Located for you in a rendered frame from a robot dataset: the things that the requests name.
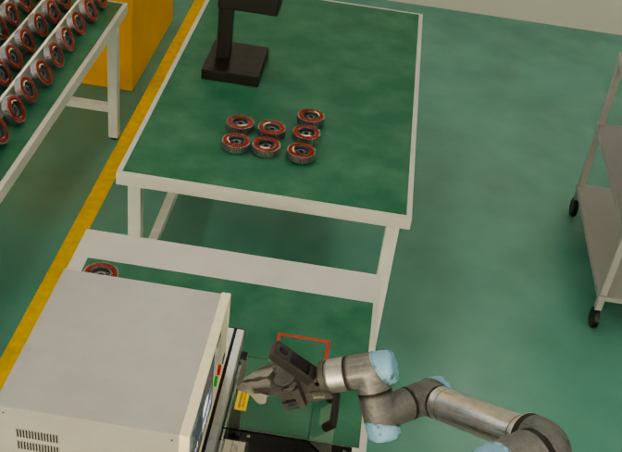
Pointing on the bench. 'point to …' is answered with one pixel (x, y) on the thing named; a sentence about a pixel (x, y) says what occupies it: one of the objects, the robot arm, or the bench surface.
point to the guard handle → (332, 413)
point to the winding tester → (114, 368)
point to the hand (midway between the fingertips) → (241, 383)
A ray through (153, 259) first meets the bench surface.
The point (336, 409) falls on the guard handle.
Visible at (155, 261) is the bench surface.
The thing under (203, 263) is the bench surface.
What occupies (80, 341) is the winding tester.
